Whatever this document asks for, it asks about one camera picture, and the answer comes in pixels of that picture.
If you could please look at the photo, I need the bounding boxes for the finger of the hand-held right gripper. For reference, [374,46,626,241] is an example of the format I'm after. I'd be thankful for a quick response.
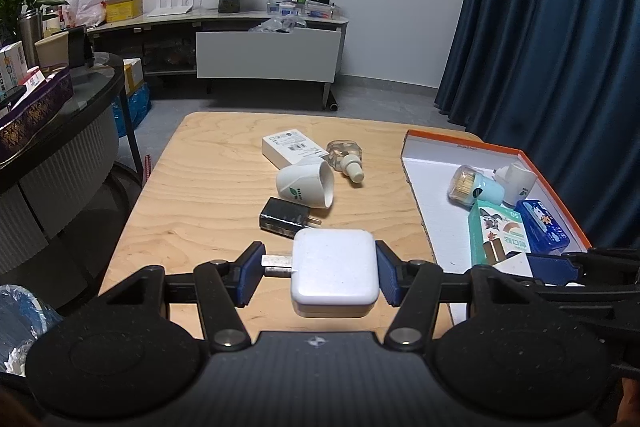
[530,247,640,286]

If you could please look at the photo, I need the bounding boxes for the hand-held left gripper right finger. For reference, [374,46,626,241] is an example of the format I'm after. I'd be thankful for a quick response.
[375,241,541,353]

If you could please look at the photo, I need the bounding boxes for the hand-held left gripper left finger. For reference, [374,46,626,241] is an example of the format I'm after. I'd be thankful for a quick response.
[102,241,266,353]

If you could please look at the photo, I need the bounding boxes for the white cube adapter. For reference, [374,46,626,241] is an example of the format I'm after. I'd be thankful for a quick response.
[492,252,535,279]

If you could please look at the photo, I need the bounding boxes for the blue cartoon print box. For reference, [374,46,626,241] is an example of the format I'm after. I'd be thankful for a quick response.
[515,199,572,256]

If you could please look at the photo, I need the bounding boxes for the white rounded charger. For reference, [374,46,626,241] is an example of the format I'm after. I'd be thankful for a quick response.
[262,229,381,319]

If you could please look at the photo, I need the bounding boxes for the black charger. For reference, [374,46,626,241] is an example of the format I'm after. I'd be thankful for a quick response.
[259,197,323,239]

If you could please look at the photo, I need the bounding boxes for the teal bandage box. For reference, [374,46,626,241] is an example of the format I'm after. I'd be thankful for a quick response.
[467,199,527,268]

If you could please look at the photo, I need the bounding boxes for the white box with orange rim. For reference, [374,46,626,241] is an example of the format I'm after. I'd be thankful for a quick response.
[401,129,591,325]

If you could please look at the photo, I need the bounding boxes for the light blue toothpick holder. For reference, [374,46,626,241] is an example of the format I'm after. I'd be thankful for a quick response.
[447,164,503,208]

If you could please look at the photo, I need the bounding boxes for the clear glass refill bottle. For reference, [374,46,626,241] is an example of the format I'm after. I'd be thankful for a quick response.
[326,139,366,182]

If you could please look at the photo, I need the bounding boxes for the white labelled carton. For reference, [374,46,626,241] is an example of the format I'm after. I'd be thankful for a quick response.
[262,127,329,168]

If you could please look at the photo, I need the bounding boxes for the blue water bottle pack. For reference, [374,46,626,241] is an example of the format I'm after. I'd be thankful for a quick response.
[112,82,152,138]

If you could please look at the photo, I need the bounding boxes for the white cabinet drawer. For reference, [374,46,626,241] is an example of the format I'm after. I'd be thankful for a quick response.
[195,27,342,84]

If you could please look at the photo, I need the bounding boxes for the television cabinet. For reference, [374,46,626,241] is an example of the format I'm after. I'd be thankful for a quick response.
[87,9,351,110]

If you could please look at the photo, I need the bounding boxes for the white and yellow cardboard box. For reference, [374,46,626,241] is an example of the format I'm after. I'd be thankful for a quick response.
[122,58,146,95]

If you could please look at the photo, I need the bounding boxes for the blue curtain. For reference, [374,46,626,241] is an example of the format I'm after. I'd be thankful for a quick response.
[434,0,640,253]

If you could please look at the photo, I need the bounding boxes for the black round side table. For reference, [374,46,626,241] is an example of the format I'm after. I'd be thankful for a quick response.
[0,52,146,308]

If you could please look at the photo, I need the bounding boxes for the clear bags in drawer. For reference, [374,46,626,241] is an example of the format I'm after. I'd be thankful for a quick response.
[250,18,307,34]

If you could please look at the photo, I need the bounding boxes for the purple patterned tray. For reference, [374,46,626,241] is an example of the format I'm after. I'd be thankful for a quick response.
[0,67,75,164]

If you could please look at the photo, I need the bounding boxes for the clear plastic storage boxes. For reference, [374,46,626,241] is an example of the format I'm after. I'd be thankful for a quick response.
[267,0,342,18]

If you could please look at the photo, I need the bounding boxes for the white router with antennas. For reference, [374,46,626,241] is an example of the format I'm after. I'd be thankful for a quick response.
[146,0,194,18]

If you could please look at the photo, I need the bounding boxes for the small white and pink box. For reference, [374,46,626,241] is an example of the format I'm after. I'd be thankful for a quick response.
[20,67,47,90]

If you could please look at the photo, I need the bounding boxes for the beige box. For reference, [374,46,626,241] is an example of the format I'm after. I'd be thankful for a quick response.
[34,32,70,70]

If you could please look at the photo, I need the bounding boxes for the white plastic bag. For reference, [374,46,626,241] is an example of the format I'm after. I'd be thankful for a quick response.
[66,0,108,28]

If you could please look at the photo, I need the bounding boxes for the white medicine box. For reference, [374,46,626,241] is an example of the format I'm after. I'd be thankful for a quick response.
[0,42,27,92]

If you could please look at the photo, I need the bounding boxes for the plant in steel cup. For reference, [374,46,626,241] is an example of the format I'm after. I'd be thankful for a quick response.
[0,0,68,68]

